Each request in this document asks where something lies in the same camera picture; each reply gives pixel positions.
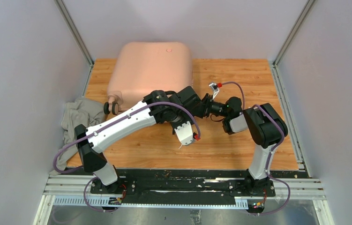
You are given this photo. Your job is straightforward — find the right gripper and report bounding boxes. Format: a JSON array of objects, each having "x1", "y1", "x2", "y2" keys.
[{"x1": 190, "y1": 93, "x2": 230, "y2": 119}]

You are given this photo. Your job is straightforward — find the pink suitcase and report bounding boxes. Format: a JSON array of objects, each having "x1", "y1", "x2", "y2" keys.
[{"x1": 104, "y1": 42, "x2": 193, "y2": 115}]

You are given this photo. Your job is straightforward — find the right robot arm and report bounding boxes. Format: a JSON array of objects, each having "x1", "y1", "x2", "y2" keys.
[{"x1": 203, "y1": 95, "x2": 288, "y2": 196}]

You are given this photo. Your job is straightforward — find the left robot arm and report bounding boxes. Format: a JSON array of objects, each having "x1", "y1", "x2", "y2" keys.
[{"x1": 75, "y1": 86, "x2": 204, "y2": 194}]

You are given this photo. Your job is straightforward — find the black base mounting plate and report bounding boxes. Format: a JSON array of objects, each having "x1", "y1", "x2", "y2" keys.
[{"x1": 90, "y1": 169, "x2": 276, "y2": 205}]

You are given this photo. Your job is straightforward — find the grey cloth garment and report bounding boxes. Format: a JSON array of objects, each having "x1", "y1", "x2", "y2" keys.
[{"x1": 56, "y1": 97, "x2": 105, "y2": 170}]

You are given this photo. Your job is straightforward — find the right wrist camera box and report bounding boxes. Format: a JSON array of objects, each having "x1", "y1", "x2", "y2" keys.
[{"x1": 209, "y1": 82, "x2": 223, "y2": 100}]

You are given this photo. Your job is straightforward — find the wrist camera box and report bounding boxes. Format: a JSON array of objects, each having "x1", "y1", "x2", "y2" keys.
[
  {"x1": 209, "y1": 82, "x2": 223, "y2": 100},
  {"x1": 173, "y1": 121, "x2": 200, "y2": 148}
]

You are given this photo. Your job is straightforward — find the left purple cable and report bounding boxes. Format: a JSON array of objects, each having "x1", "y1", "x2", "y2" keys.
[{"x1": 52, "y1": 101, "x2": 202, "y2": 214}]

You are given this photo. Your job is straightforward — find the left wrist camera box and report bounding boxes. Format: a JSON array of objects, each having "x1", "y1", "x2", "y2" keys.
[{"x1": 173, "y1": 121, "x2": 200, "y2": 148}]

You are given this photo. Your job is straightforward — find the aluminium frame rails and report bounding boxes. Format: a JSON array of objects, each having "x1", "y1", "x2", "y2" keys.
[{"x1": 33, "y1": 175, "x2": 334, "y2": 225}]

